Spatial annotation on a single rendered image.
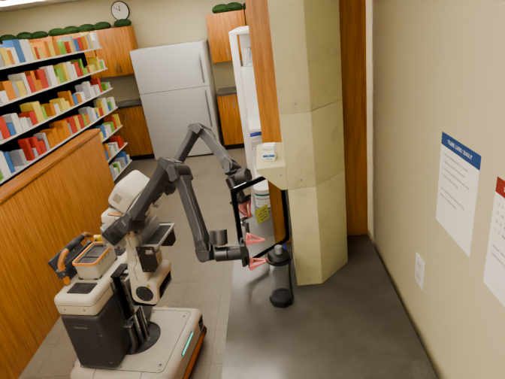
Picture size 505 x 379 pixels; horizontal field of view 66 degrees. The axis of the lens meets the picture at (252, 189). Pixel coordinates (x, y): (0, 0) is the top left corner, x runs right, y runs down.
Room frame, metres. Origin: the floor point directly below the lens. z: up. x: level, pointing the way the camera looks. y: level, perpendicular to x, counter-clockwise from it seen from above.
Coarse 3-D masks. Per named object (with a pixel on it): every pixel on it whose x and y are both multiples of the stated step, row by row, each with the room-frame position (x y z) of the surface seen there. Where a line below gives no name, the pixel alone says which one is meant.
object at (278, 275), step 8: (288, 264) 1.29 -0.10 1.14; (272, 272) 1.29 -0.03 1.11; (280, 272) 1.28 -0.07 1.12; (288, 272) 1.29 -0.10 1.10; (272, 280) 1.29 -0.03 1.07; (280, 280) 1.28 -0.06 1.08; (288, 280) 1.29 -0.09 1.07; (272, 288) 1.30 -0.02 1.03; (280, 288) 1.28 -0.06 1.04; (288, 288) 1.28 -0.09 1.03; (272, 296) 1.30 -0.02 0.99; (280, 296) 1.28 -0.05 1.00; (288, 296) 1.28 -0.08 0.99
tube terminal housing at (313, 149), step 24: (288, 120) 1.40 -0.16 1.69; (312, 120) 1.40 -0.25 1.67; (336, 120) 1.50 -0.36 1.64; (288, 144) 1.41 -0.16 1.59; (312, 144) 1.40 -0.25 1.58; (336, 144) 1.49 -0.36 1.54; (288, 168) 1.41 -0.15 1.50; (312, 168) 1.40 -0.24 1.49; (336, 168) 1.49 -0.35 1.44; (288, 192) 1.42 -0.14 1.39; (312, 192) 1.40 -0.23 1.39; (336, 192) 1.48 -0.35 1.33; (312, 216) 1.40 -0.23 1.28; (336, 216) 1.48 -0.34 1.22; (312, 240) 1.40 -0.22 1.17; (336, 240) 1.47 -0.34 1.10; (312, 264) 1.40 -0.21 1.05; (336, 264) 1.47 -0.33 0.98
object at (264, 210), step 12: (264, 180) 1.64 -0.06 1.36; (240, 192) 1.56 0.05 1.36; (252, 192) 1.60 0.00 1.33; (264, 192) 1.64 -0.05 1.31; (276, 192) 1.68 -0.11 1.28; (240, 204) 1.56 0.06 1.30; (252, 204) 1.60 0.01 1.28; (264, 204) 1.63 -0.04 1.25; (276, 204) 1.68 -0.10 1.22; (240, 216) 1.55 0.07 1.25; (252, 216) 1.59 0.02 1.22; (264, 216) 1.63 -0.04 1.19; (276, 216) 1.67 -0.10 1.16; (252, 228) 1.58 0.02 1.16; (264, 228) 1.62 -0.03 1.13; (276, 228) 1.67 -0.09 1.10; (276, 240) 1.66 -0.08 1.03; (252, 252) 1.57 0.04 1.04
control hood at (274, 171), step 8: (280, 144) 1.68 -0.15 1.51; (280, 152) 1.58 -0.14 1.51; (256, 160) 1.53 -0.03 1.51; (272, 160) 1.49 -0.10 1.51; (280, 160) 1.48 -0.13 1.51; (256, 168) 1.43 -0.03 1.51; (264, 168) 1.42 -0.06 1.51; (272, 168) 1.41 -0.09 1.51; (280, 168) 1.41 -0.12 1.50; (264, 176) 1.41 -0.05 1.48; (272, 176) 1.41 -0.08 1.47; (280, 176) 1.41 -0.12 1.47; (280, 184) 1.41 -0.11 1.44
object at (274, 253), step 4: (276, 248) 1.31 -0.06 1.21; (280, 248) 1.31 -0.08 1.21; (272, 252) 1.33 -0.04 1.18; (276, 252) 1.31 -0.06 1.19; (280, 252) 1.31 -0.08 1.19; (284, 252) 1.32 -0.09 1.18; (288, 252) 1.32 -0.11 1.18; (268, 256) 1.31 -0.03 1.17; (272, 256) 1.30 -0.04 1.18; (276, 256) 1.29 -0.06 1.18; (280, 256) 1.29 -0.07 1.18; (284, 256) 1.29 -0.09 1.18; (288, 256) 1.30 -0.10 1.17; (272, 260) 1.29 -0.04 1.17; (276, 260) 1.28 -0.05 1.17; (280, 260) 1.28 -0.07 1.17; (284, 260) 1.28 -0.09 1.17
